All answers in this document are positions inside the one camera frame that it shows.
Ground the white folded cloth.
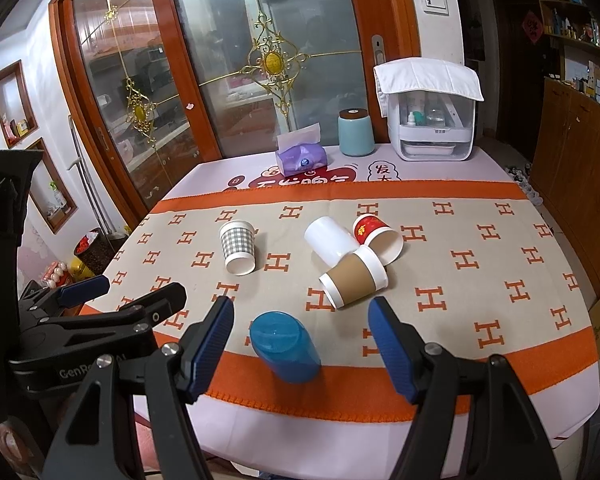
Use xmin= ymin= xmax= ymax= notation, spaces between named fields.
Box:
xmin=374 ymin=58 xmax=484 ymax=118

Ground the brown wooden cabinet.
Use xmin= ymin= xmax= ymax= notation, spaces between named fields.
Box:
xmin=531 ymin=0 xmax=600 ymax=294

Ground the grey checked paper cup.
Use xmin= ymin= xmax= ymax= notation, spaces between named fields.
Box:
xmin=219 ymin=220 xmax=256 ymax=276

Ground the orange H-pattern blanket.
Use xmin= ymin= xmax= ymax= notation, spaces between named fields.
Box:
xmin=86 ymin=180 xmax=600 ymax=434

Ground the white wall switch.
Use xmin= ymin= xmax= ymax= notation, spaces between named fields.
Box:
xmin=422 ymin=0 xmax=449 ymax=15

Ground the brown sleeved paper cup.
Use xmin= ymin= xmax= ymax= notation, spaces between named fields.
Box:
xmin=318 ymin=245 xmax=389 ymax=309

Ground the red paper cup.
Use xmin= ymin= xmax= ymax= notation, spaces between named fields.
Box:
xmin=352 ymin=214 xmax=403 ymax=266

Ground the purple tissue pack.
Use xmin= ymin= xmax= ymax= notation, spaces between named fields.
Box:
xmin=275 ymin=122 xmax=328 ymax=177

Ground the teal cylindrical canister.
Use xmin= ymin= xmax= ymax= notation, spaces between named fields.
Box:
xmin=338 ymin=108 xmax=375 ymax=157

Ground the white desktop storage box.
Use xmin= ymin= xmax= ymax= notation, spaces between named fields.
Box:
xmin=387 ymin=90 xmax=477 ymax=162

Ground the blue translucent plastic cup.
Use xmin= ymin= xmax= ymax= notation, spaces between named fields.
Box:
xmin=249 ymin=311 xmax=321 ymax=384

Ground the wooden glass sliding door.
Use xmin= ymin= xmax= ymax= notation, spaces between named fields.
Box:
xmin=50 ymin=0 xmax=419 ymax=226

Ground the plain white cup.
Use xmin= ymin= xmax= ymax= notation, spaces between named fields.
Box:
xmin=303 ymin=216 xmax=360 ymax=268

